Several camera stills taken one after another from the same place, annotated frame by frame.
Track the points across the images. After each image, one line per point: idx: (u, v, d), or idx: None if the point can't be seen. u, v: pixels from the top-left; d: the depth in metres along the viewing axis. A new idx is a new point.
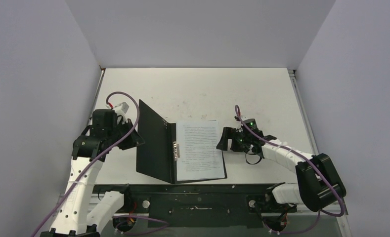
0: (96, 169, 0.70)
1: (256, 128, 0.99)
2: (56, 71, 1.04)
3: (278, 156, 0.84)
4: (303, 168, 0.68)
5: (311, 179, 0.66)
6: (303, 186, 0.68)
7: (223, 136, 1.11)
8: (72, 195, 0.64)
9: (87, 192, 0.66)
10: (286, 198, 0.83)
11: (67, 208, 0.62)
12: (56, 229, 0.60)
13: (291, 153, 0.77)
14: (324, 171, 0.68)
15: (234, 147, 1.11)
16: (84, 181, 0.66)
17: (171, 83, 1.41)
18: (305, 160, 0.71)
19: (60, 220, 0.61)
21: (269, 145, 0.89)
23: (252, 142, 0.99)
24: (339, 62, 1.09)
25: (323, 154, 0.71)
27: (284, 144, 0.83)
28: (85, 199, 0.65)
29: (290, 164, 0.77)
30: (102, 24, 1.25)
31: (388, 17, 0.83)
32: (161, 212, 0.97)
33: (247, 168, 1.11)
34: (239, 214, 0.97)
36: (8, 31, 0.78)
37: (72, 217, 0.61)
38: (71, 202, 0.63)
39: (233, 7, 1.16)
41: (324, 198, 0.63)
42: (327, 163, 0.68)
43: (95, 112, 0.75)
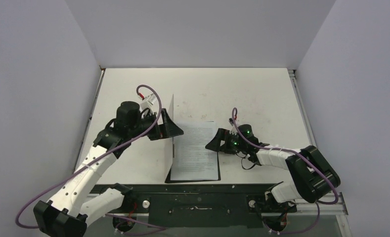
0: (108, 162, 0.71)
1: (252, 136, 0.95)
2: (56, 71, 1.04)
3: (271, 156, 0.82)
4: (293, 161, 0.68)
5: (303, 170, 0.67)
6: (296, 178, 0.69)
7: (217, 137, 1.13)
8: (79, 177, 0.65)
9: (93, 178, 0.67)
10: (286, 196, 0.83)
11: (70, 186, 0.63)
12: (52, 202, 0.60)
13: (282, 151, 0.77)
14: (315, 162, 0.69)
15: (226, 148, 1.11)
16: (94, 168, 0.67)
17: (171, 83, 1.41)
18: (294, 153, 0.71)
19: (59, 195, 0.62)
21: (263, 150, 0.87)
23: (249, 152, 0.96)
24: (340, 62, 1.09)
25: (311, 146, 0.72)
27: (276, 146, 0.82)
28: (88, 184, 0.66)
29: (281, 162, 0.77)
30: (102, 24, 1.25)
31: (388, 16, 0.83)
32: (161, 212, 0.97)
33: (245, 169, 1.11)
34: (239, 215, 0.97)
36: (8, 30, 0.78)
37: (71, 196, 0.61)
38: (76, 182, 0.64)
39: (233, 6, 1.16)
41: (319, 189, 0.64)
42: (317, 154, 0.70)
43: (120, 108, 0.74)
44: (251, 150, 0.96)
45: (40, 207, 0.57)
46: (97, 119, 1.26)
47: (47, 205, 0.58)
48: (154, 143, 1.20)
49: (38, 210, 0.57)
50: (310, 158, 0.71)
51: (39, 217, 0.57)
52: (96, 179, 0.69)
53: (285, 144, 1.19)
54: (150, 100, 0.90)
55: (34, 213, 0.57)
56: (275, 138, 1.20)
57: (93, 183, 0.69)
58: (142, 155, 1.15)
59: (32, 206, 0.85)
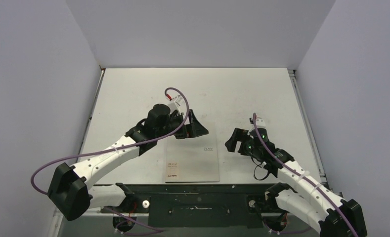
0: (132, 153, 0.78)
1: (268, 140, 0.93)
2: (56, 72, 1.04)
3: (299, 188, 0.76)
4: (331, 219, 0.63)
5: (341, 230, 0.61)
6: (328, 231, 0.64)
7: (233, 137, 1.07)
8: (105, 155, 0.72)
9: (114, 162, 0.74)
10: (291, 210, 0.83)
11: (95, 161, 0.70)
12: (74, 168, 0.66)
13: (318, 192, 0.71)
14: (353, 219, 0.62)
15: (240, 150, 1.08)
16: (120, 152, 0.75)
17: (171, 83, 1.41)
18: (334, 208, 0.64)
19: (82, 165, 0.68)
21: (287, 171, 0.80)
23: (265, 160, 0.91)
24: (340, 62, 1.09)
25: (353, 201, 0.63)
27: (308, 178, 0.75)
28: (109, 166, 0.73)
29: (315, 204, 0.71)
30: (102, 25, 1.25)
31: (387, 16, 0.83)
32: (161, 212, 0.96)
33: (258, 179, 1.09)
34: (239, 214, 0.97)
36: (7, 31, 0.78)
37: (92, 169, 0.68)
38: (100, 159, 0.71)
39: (233, 7, 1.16)
41: None
42: (359, 213, 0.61)
43: (152, 111, 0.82)
44: (267, 157, 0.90)
45: (63, 170, 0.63)
46: (97, 119, 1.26)
47: (68, 169, 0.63)
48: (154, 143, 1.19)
49: (60, 170, 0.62)
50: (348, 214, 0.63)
51: (58, 177, 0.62)
52: (116, 164, 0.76)
53: (285, 144, 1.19)
54: (178, 101, 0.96)
55: (56, 172, 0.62)
56: (275, 138, 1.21)
57: (112, 167, 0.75)
58: (143, 155, 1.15)
59: (32, 206, 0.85)
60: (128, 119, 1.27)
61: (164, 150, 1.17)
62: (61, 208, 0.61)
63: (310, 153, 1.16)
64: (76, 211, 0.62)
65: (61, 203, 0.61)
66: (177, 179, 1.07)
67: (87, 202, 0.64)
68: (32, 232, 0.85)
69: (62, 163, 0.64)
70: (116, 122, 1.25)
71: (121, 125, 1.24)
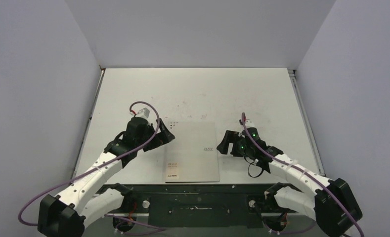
0: (115, 168, 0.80)
1: (259, 139, 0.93)
2: (56, 72, 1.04)
3: (289, 177, 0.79)
4: (323, 198, 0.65)
5: (332, 208, 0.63)
6: (322, 213, 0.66)
7: (225, 139, 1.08)
8: (88, 177, 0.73)
9: (100, 180, 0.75)
10: (290, 205, 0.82)
11: (79, 185, 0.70)
12: (60, 197, 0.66)
13: (306, 177, 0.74)
14: (342, 196, 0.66)
15: (234, 151, 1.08)
16: (103, 170, 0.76)
17: (171, 83, 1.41)
18: (323, 188, 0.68)
19: (67, 191, 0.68)
21: (277, 163, 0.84)
23: (257, 157, 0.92)
24: (339, 62, 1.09)
25: (340, 180, 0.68)
27: (296, 165, 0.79)
28: (95, 185, 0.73)
29: (304, 188, 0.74)
30: (101, 24, 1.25)
31: (387, 16, 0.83)
32: (162, 212, 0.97)
33: (252, 177, 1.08)
34: (238, 214, 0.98)
36: (7, 31, 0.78)
37: (79, 192, 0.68)
38: (84, 181, 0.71)
39: (233, 7, 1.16)
41: (341, 224, 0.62)
42: (346, 189, 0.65)
43: (131, 123, 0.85)
44: (259, 154, 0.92)
45: (48, 201, 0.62)
46: (97, 119, 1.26)
47: (54, 199, 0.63)
48: None
49: (46, 202, 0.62)
50: (337, 192, 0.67)
51: (45, 210, 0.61)
52: (102, 182, 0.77)
53: (285, 144, 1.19)
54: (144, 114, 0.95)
55: (42, 205, 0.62)
56: (275, 138, 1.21)
57: (99, 186, 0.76)
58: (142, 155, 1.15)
59: (32, 206, 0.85)
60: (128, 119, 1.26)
61: (164, 150, 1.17)
62: None
63: (310, 153, 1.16)
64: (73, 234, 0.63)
65: (53, 234, 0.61)
66: (177, 179, 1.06)
67: (80, 223, 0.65)
68: (32, 232, 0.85)
69: (46, 195, 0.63)
70: (116, 122, 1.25)
71: (121, 125, 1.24)
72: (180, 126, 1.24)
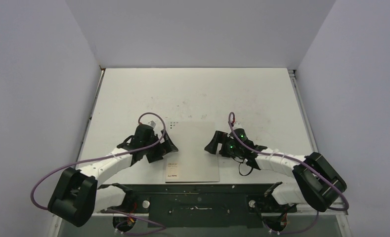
0: (125, 162, 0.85)
1: (246, 139, 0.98)
2: (56, 72, 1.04)
3: (273, 164, 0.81)
4: (300, 171, 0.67)
5: (313, 181, 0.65)
6: (304, 189, 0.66)
7: (213, 139, 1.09)
8: (106, 160, 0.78)
9: (114, 167, 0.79)
10: (287, 198, 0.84)
11: (98, 165, 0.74)
12: (81, 170, 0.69)
13: (285, 159, 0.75)
14: (320, 169, 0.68)
15: (222, 151, 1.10)
16: (118, 158, 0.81)
17: (171, 83, 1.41)
18: (299, 162, 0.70)
19: (87, 168, 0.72)
21: (262, 156, 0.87)
23: (246, 156, 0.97)
24: (339, 62, 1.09)
25: (316, 153, 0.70)
27: (277, 152, 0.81)
28: (109, 170, 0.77)
29: (286, 170, 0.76)
30: (102, 25, 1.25)
31: (387, 17, 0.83)
32: (161, 212, 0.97)
33: (243, 176, 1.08)
34: (238, 214, 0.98)
36: (7, 32, 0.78)
37: (98, 170, 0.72)
38: (103, 163, 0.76)
39: (233, 7, 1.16)
41: (327, 197, 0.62)
42: (322, 162, 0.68)
43: (140, 126, 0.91)
44: (248, 154, 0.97)
45: (67, 173, 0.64)
46: (97, 119, 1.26)
47: (74, 172, 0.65)
48: None
49: (65, 175, 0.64)
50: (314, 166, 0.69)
51: (65, 180, 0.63)
52: (115, 169, 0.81)
53: (285, 144, 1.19)
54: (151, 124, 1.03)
55: (63, 176, 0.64)
56: (275, 138, 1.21)
57: (111, 173, 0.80)
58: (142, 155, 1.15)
59: (32, 207, 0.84)
60: (128, 119, 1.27)
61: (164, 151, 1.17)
62: (65, 215, 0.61)
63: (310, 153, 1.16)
64: (86, 210, 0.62)
65: (65, 209, 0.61)
66: (176, 179, 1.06)
67: (94, 202, 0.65)
68: (32, 231, 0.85)
69: (67, 168, 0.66)
70: (116, 122, 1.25)
71: (121, 125, 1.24)
72: (180, 125, 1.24)
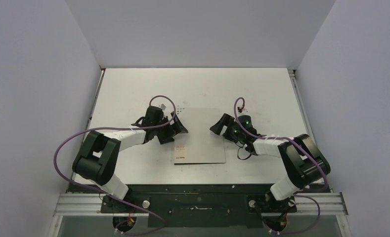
0: (139, 138, 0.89)
1: (251, 126, 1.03)
2: (56, 71, 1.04)
3: (266, 145, 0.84)
4: (285, 146, 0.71)
5: (297, 158, 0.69)
6: (288, 165, 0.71)
7: (221, 121, 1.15)
8: (126, 131, 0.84)
9: (131, 138, 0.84)
10: (282, 190, 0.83)
11: (119, 132, 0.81)
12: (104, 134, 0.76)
13: (277, 139, 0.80)
14: (308, 149, 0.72)
15: (226, 134, 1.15)
16: (136, 131, 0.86)
17: (171, 83, 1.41)
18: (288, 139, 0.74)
19: (109, 133, 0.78)
21: (260, 140, 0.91)
23: (246, 142, 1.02)
24: (339, 62, 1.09)
25: (304, 135, 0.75)
27: (271, 136, 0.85)
28: (128, 139, 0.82)
29: (275, 149, 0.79)
30: (101, 24, 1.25)
31: (388, 17, 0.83)
32: (161, 212, 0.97)
33: (240, 160, 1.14)
34: (238, 214, 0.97)
36: (6, 31, 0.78)
37: (119, 135, 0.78)
38: (123, 132, 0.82)
39: (233, 7, 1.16)
41: (309, 175, 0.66)
42: (308, 142, 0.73)
43: (150, 108, 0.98)
44: (248, 140, 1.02)
45: (94, 135, 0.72)
46: (97, 118, 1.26)
47: (99, 134, 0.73)
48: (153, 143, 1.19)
49: (92, 137, 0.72)
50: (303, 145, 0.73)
51: (91, 141, 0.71)
52: (130, 143, 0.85)
53: None
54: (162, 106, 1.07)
55: (88, 138, 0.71)
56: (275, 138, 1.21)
57: (126, 145, 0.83)
58: (142, 155, 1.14)
59: (32, 207, 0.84)
60: (128, 118, 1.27)
61: (164, 150, 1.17)
62: (87, 173, 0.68)
63: None
64: (109, 170, 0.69)
65: (88, 167, 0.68)
66: (185, 161, 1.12)
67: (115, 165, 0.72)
68: (32, 231, 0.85)
69: (92, 130, 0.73)
70: (116, 121, 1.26)
71: (122, 124, 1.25)
72: None
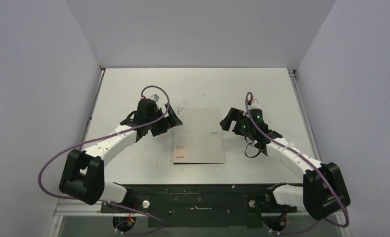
0: (129, 139, 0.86)
1: (261, 121, 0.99)
2: (56, 71, 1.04)
3: (284, 157, 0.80)
4: (312, 177, 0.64)
5: (321, 190, 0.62)
6: (309, 194, 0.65)
7: (229, 116, 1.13)
8: (110, 139, 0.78)
9: (119, 144, 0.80)
10: (286, 199, 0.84)
11: (102, 143, 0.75)
12: (86, 150, 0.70)
13: (298, 158, 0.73)
14: (333, 180, 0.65)
15: (236, 129, 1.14)
16: (122, 136, 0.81)
17: (171, 83, 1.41)
18: (314, 168, 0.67)
19: (92, 148, 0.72)
21: (274, 144, 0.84)
23: (256, 138, 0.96)
24: (339, 62, 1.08)
25: (331, 163, 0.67)
27: (292, 147, 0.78)
28: (114, 148, 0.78)
29: (295, 168, 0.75)
30: (101, 24, 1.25)
31: (387, 16, 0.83)
32: (161, 212, 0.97)
33: (240, 159, 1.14)
34: (238, 214, 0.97)
36: (7, 31, 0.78)
37: (103, 149, 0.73)
38: (108, 141, 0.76)
39: (232, 7, 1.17)
41: (327, 208, 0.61)
42: (336, 173, 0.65)
43: (142, 101, 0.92)
44: (258, 136, 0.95)
45: (74, 155, 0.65)
46: (97, 119, 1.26)
47: (80, 153, 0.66)
48: (153, 143, 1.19)
49: (72, 157, 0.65)
50: (327, 176, 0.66)
51: (72, 162, 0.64)
52: (118, 149, 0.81)
53: None
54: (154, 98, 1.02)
55: (69, 159, 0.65)
56: None
57: (115, 151, 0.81)
58: (142, 155, 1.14)
59: (32, 207, 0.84)
60: None
61: (164, 150, 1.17)
62: (75, 195, 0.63)
63: (310, 153, 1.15)
64: (96, 191, 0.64)
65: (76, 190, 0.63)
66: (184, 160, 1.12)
67: (103, 182, 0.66)
68: (32, 231, 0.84)
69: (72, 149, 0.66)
70: (116, 121, 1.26)
71: None
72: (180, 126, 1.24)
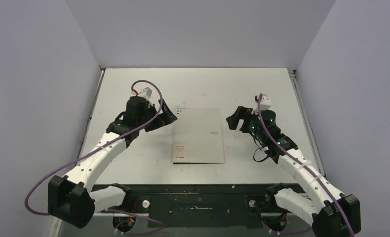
0: (118, 147, 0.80)
1: (274, 126, 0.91)
2: (56, 71, 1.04)
3: (299, 177, 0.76)
4: (331, 212, 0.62)
5: (336, 223, 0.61)
6: (323, 222, 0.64)
7: (237, 114, 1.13)
8: (93, 156, 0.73)
9: (105, 159, 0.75)
10: (288, 206, 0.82)
11: (85, 164, 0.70)
12: (67, 176, 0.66)
13: (317, 183, 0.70)
14: (350, 213, 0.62)
15: (243, 128, 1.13)
16: (107, 148, 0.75)
17: (170, 83, 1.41)
18: (332, 199, 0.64)
19: (74, 171, 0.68)
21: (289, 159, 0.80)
23: (267, 145, 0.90)
24: (339, 62, 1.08)
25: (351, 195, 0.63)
27: (308, 167, 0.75)
28: (101, 164, 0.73)
29: (309, 190, 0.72)
30: (101, 24, 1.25)
31: (387, 16, 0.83)
32: (161, 212, 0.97)
33: (239, 158, 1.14)
34: (238, 214, 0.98)
36: (6, 31, 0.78)
37: (86, 172, 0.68)
38: (91, 160, 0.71)
39: (232, 7, 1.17)
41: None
42: (355, 207, 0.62)
43: (130, 101, 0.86)
44: (270, 142, 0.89)
45: (56, 183, 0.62)
46: (97, 119, 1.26)
47: (62, 180, 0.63)
48: (153, 143, 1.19)
49: (54, 186, 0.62)
50: (345, 207, 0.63)
51: (54, 191, 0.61)
52: (106, 163, 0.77)
53: None
54: (146, 94, 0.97)
55: (50, 187, 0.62)
56: None
57: (104, 165, 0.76)
58: (142, 155, 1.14)
59: (32, 207, 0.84)
60: None
61: (164, 150, 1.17)
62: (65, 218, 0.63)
63: (310, 153, 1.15)
64: (85, 214, 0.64)
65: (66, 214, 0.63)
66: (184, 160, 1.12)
67: (91, 202, 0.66)
68: (32, 231, 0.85)
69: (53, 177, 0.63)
70: None
71: None
72: (179, 126, 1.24)
